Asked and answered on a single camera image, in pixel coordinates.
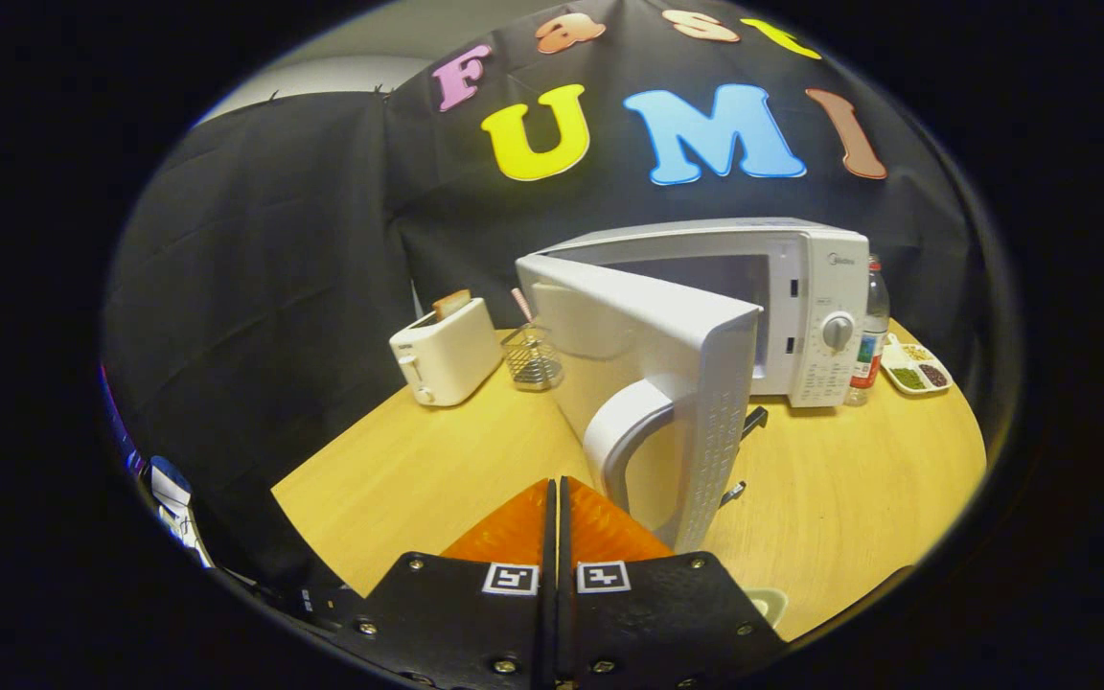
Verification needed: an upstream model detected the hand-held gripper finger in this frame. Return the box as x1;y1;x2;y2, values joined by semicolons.
559;476;791;690
336;476;558;690

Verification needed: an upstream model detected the white microwave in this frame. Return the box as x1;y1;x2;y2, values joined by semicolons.
515;218;871;555

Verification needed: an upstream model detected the white sectioned condiment dish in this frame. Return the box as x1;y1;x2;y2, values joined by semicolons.
880;343;954;396

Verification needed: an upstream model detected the wire mesh basket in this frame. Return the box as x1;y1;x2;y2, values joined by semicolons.
500;324;564;392

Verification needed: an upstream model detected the white toaster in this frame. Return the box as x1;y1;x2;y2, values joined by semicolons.
389;297;505;407

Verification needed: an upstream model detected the clear plastic bottle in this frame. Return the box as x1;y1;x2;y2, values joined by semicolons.
844;254;891;407

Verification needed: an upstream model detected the white paper sheet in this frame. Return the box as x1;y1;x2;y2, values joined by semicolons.
149;479;196;552

